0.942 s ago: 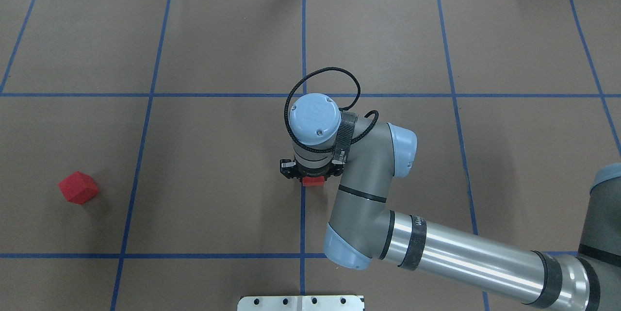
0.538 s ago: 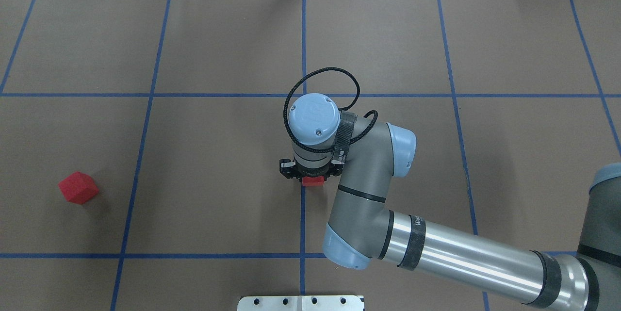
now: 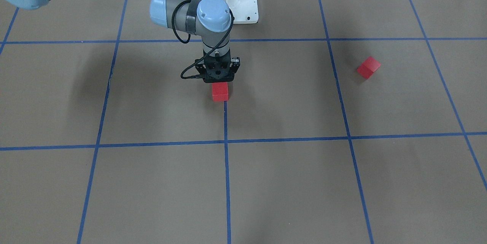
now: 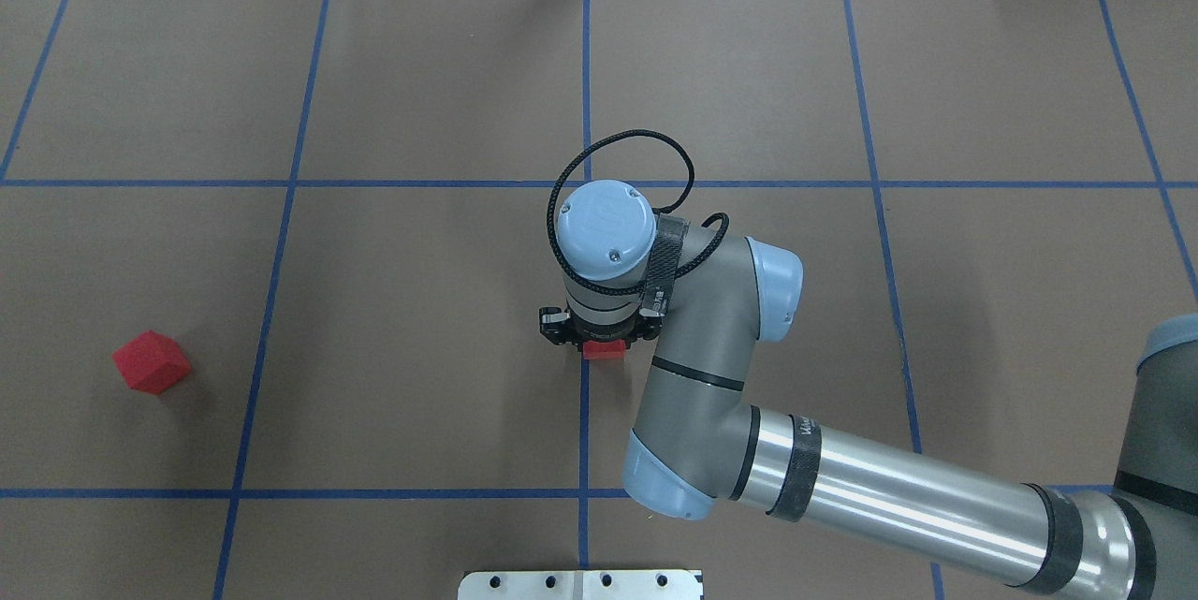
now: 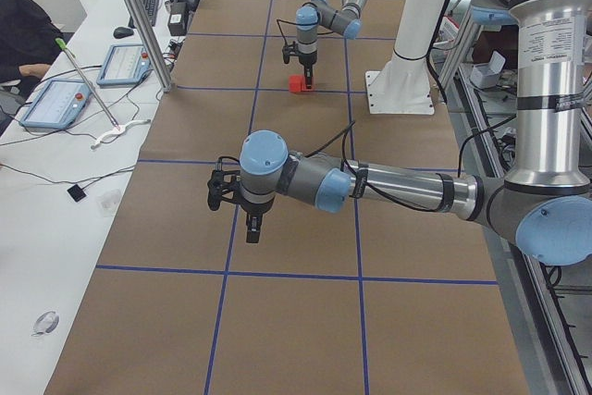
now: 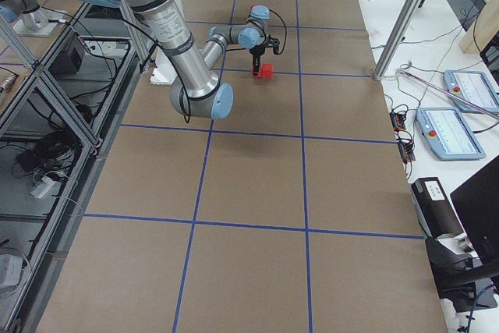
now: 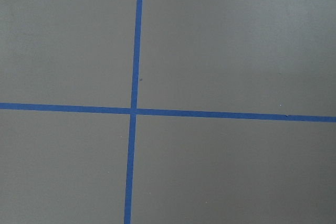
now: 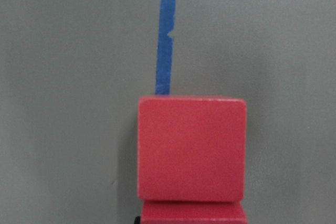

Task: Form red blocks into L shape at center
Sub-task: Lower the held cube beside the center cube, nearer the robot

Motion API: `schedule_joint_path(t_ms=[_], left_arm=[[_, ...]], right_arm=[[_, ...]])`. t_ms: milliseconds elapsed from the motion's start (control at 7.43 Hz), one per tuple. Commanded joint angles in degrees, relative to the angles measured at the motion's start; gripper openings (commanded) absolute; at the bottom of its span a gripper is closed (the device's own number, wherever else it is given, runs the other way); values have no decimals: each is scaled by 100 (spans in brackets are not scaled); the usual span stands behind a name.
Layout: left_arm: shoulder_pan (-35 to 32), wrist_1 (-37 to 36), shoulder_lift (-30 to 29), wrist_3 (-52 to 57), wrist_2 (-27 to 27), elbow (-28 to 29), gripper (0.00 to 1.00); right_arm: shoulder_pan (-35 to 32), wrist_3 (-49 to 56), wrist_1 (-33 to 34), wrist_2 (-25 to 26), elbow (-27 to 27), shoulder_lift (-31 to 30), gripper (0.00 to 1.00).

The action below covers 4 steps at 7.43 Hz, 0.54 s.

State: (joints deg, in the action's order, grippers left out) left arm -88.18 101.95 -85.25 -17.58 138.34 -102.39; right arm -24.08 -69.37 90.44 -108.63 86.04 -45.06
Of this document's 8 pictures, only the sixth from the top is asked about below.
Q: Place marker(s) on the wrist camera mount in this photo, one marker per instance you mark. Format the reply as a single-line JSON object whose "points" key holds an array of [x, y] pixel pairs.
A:
{"points": [[274, 44]]}

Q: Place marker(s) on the red block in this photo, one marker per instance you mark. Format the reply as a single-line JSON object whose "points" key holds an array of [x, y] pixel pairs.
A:
{"points": [[268, 70], [259, 75]]}

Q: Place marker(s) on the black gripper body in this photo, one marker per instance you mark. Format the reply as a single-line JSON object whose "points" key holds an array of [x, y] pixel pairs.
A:
{"points": [[256, 52]]}

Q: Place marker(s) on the black box with label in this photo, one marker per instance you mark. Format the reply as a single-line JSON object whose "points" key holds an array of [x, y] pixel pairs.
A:
{"points": [[434, 211]]}

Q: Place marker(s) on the far blue teach pendant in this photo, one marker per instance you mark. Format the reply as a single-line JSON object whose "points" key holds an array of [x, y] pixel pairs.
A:
{"points": [[474, 86]]}

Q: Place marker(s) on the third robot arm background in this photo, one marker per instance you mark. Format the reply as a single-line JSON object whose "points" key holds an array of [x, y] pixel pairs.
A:
{"points": [[28, 18]]}

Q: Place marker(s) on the black monitor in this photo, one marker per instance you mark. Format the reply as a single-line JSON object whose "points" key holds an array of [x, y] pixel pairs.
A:
{"points": [[460, 278]]}

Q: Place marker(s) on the blue teach pendant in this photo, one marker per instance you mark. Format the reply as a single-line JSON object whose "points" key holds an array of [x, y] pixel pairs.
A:
{"points": [[448, 135], [474, 86]]}

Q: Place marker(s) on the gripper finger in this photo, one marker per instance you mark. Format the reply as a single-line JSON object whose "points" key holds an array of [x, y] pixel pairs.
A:
{"points": [[255, 67], [259, 64]]}

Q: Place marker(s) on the aluminium frame post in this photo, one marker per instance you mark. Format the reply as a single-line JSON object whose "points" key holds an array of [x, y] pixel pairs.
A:
{"points": [[395, 38]]}

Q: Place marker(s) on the aluminium side frame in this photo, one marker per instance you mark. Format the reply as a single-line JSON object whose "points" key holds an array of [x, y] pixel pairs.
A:
{"points": [[58, 120]]}

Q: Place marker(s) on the near blue teach pendant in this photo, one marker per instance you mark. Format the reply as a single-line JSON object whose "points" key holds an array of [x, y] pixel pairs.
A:
{"points": [[448, 135]]}

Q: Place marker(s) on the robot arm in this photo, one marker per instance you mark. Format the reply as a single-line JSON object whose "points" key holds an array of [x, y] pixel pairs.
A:
{"points": [[198, 91]]}

